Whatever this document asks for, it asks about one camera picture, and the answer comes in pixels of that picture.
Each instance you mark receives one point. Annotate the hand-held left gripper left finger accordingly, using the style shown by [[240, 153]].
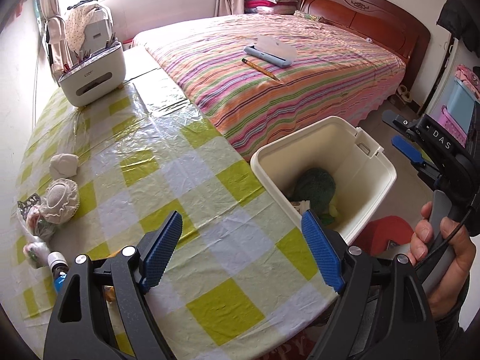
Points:
[[161, 251]]

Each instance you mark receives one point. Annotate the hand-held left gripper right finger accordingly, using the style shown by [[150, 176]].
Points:
[[322, 251]]

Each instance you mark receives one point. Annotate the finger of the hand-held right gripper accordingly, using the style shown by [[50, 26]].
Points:
[[407, 150], [397, 122]]

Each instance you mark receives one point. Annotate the white medicine box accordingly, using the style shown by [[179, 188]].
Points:
[[301, 206]]

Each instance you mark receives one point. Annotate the green plush toy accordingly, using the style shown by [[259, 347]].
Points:
[[313, 187]]

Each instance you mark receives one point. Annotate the cream plastic bin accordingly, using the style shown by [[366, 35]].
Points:
[[337, 150]]

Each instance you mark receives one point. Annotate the yellow snack wrapper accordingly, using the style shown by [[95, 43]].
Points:
[[108, 295]]

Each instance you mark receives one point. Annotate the brown glass bottle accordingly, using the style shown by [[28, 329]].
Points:
[[58, 273]]

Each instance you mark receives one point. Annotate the clear plastic bag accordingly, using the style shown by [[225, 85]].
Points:
[[39, 225]]

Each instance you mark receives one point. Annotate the silver blister pack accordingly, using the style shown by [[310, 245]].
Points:
[[28, 201]]

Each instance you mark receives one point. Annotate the person's right forearm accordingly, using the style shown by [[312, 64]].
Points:
[[453, 330]]

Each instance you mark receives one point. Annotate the person's right hand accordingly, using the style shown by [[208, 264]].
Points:
[[461, 266]]

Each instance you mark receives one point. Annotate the pair of beige slippers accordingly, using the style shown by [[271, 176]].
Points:
[[404, 93]]

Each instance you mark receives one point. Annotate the pink plastic basket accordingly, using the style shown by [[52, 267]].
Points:
[[454, 125]]

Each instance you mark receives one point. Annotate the blue plastic storage box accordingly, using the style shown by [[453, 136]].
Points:
[[455, 97]]

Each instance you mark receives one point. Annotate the red stool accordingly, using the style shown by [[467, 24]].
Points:
[[386, 228]]

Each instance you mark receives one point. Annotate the yellow checked tablecloth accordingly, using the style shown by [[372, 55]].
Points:
[[168, 180]]

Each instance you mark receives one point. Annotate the wooden headboard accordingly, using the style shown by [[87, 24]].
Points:
[[356, 11]]

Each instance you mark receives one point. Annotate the black hanging cloth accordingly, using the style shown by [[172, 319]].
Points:
[[461, 18]]

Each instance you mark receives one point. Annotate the white cloth ball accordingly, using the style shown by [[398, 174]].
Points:
[[64, 165]]

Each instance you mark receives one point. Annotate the bed with striped sheet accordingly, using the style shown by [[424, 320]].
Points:
[[262, 82]]

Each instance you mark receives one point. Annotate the light blue pencil case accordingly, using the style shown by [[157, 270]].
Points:
[[270, 50]]

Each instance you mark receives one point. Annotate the yellow pencil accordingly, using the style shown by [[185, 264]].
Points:
[[260, 69]]

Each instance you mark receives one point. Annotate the white desk organizer box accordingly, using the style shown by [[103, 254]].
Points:
[[97, 75]]

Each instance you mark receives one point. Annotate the white washing machine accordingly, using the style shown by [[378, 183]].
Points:
[[97, 30]]

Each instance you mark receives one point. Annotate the dotted white cloth heap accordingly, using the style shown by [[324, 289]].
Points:
[[78, 22]]

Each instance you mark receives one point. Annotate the clothes hanging by wall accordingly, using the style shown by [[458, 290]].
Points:
[[58, 45]]

